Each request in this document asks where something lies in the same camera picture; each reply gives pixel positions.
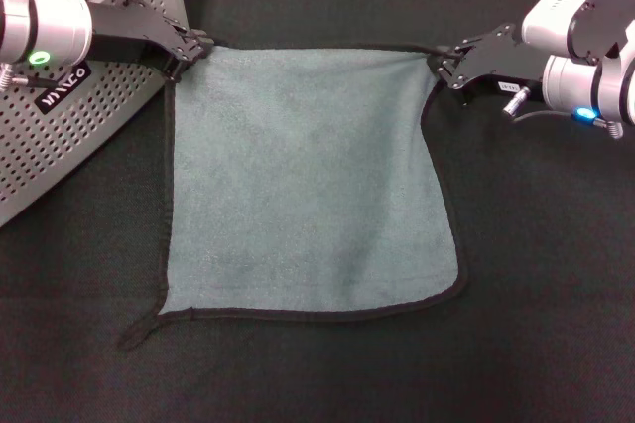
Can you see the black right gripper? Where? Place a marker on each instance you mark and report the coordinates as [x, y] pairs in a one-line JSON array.
[[491, 58]]

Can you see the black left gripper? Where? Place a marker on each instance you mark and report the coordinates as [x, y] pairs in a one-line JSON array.
[[134, 36]]

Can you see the grey towel with black trim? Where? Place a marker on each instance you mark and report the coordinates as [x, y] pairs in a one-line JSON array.
[[307, 170]]

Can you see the grey perforated storage box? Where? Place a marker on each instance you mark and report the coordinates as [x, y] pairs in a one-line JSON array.
[[64, 145]]

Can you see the black tablecloth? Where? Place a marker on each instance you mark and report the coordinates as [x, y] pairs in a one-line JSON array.
[[521, 269]]

